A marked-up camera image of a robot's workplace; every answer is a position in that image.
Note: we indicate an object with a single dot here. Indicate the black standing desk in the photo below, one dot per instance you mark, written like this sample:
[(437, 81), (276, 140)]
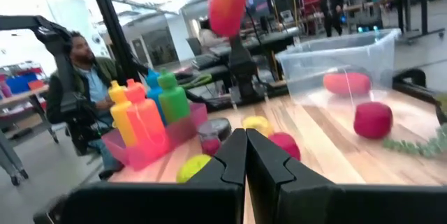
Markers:
[(424, 7)]

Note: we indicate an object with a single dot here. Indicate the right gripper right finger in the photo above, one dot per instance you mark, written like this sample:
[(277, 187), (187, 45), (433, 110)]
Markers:
[(279, 196)]

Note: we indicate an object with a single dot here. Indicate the green toy apple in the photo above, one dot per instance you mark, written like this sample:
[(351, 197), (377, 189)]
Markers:
[(192, 168)]

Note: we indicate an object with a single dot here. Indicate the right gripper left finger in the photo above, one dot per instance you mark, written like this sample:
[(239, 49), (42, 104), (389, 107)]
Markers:
[(216, 196)]

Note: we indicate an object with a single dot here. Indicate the black keyboard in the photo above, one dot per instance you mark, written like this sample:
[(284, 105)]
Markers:
[(206, 61)]

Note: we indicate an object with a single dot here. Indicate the red round toy fruit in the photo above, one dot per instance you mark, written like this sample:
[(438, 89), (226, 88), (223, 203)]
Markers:
[(373, 121), (284, 145)]

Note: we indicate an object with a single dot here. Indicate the orange plastic bottle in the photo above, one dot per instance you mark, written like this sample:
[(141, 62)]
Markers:
[(145, 123)]

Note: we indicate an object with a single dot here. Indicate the blue storage bin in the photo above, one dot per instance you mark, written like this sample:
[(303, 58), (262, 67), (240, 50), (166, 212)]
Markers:
[(21, 83)]

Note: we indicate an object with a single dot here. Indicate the blue plastic bottle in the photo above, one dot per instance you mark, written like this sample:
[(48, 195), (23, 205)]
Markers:
[(153, 88)]

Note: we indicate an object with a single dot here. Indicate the clear plastic bin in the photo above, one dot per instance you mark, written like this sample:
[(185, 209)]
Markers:
[(349, 53)]

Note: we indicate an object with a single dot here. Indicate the potted succulent plant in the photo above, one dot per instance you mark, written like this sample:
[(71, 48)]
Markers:
[(412, 146)]

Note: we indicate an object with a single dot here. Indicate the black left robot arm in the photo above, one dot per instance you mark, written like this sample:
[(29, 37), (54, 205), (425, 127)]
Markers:
[(244, 70)]

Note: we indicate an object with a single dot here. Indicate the yellow lemon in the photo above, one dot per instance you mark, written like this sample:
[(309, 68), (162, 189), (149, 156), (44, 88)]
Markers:
[(256, 124)]

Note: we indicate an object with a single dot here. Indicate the person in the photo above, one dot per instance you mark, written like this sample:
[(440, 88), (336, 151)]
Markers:
[(209, 37), (331, 7), (91, 81)]

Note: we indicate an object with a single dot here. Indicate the red plastic tray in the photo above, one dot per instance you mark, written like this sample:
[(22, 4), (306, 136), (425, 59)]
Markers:
[(153, 154)]

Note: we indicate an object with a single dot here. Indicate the small dark red pomegranate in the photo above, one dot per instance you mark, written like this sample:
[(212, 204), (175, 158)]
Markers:
[(211, 146)]

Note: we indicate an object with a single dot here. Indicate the wooden table grey legs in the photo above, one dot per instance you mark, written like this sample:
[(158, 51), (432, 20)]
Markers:
[(21, 98)]

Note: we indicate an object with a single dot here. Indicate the blue label tuna can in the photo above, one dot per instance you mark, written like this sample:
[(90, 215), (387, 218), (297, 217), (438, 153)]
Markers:
[(218, 126)]

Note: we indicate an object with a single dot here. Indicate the yellow plastic bottle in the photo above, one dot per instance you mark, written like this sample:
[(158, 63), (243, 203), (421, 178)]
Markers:
[(120, 116)]

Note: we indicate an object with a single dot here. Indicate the green plastic bottle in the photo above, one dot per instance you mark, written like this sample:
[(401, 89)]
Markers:
[(174, 103)]

